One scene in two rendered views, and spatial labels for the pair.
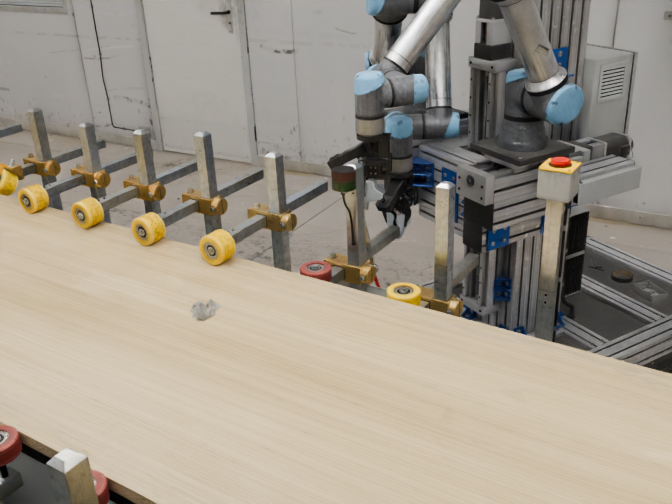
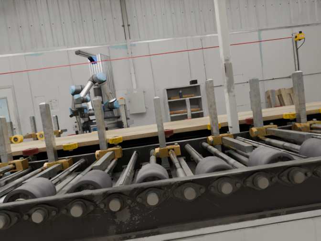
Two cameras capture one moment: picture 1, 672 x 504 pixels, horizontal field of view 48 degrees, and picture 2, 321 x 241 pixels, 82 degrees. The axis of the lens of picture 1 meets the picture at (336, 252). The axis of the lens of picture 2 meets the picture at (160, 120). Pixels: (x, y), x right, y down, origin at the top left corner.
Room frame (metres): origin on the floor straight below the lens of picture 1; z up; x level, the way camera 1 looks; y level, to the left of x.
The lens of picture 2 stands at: (-0.45, 0.43, 1.03)
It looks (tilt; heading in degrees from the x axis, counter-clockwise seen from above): 3 degrees down; 324
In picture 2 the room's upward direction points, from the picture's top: 8 degrees counter-clockwise
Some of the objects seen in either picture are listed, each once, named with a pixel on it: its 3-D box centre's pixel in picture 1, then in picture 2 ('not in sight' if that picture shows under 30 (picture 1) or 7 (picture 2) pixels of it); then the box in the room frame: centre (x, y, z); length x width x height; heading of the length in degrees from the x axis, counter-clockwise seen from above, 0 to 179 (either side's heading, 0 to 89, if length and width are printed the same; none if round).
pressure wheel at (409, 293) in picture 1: (403, 309); not in sight; (1.54, -0.15, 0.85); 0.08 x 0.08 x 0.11
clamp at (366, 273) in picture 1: (349, 270); not in sight; (1.77, -0.03, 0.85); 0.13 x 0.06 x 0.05; 56
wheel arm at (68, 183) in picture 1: (95, 172); not in sight; (2.37, 0.79, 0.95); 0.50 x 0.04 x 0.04; 146
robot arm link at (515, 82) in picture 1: (526, 90); (108, 105); (2.18, -0.58, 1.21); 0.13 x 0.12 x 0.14; 21
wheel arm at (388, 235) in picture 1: (357, 259); not in sight; (1.84, -0.06, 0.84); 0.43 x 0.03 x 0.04; 146
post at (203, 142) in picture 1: (211, 210); (35, 137); (2.04, 0.36, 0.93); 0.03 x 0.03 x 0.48; 56
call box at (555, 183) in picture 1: (558, 181); (122, 102); (1.48, -0.48, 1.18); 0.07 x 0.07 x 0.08; 56
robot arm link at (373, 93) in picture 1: (370, 94); (78, 99); (1.86, -0.10, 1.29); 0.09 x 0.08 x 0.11; 111
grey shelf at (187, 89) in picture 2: not in sight; (185, 117); (2.94, -2.81, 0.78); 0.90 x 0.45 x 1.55; 59
